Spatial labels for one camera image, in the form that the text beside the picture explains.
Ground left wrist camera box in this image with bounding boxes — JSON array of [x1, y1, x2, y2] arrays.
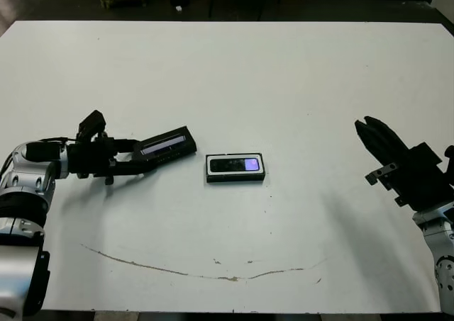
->
[[77, 111, 107, 143]]

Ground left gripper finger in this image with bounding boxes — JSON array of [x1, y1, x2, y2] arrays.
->
[[113, 139, 143, 154], [113, 157, 159, 176]]

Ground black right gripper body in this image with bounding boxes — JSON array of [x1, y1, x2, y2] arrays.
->
[[365, 142, 454, 214]]

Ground black office chair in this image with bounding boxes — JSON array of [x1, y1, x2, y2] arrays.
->
[[207, 0, 284, 20]]

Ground slim black camera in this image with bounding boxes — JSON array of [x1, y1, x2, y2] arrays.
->
[[209, 157, 260, 173]]

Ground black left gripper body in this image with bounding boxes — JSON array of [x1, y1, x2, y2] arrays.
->
[[67, 136, 118, 186]]

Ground black box lid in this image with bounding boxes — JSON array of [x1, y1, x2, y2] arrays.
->
[[139, 125, 198, 166]]

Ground black box base white insert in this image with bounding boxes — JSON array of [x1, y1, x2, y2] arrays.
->
[[205, 152, 266, 184]]

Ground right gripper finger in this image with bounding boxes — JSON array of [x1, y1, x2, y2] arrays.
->
[[365, 116, 412, 163], [354, 120, 386, 166]]

